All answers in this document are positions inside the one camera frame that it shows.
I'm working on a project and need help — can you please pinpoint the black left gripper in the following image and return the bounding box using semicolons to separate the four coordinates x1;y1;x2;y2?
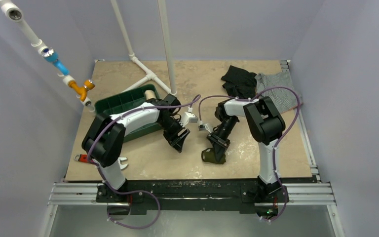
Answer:
157;117;190;153

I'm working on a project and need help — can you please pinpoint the olive green underwear cream waistband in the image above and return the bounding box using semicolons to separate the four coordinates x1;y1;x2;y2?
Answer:
201;148;226;164

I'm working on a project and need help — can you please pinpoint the green divided organizer tray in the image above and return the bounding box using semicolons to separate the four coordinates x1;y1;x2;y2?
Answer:
94;84;161;143

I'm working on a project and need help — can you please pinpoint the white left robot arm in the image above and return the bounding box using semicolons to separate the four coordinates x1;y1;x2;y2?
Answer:
81;94;190;202

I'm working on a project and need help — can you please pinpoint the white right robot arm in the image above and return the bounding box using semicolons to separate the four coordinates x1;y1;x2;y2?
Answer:
201;96;286;201

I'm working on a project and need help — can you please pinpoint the cream rolled underwear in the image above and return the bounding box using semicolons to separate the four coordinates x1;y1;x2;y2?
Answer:
144;90;157;101

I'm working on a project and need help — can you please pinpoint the black striped underwear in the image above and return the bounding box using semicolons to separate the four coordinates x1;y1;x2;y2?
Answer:
221;65;257;99

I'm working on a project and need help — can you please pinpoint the grey striped underwear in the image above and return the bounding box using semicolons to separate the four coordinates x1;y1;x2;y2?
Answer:
255;72;298;114

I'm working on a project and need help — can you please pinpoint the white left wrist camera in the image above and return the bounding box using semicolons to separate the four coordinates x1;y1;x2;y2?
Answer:
180;112;198;127

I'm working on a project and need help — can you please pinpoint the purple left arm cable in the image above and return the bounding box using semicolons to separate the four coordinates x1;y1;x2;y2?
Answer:
86;94;202;230

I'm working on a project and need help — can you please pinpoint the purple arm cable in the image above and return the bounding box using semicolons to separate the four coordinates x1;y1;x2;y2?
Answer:
86;94;202;230
198;86;302;222

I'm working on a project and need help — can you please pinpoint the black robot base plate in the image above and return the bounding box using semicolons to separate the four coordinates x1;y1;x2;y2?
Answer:
96;178;289;217

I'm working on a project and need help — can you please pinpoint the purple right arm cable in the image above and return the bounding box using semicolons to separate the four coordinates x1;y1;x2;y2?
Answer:
198;86;302;222

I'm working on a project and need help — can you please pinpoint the white PVC pipe frame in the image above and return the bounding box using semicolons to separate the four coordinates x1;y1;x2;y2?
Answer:
110;0;177;94

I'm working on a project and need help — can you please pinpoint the adjustable wrench red handle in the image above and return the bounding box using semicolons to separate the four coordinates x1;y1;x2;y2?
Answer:
74;154;128;170

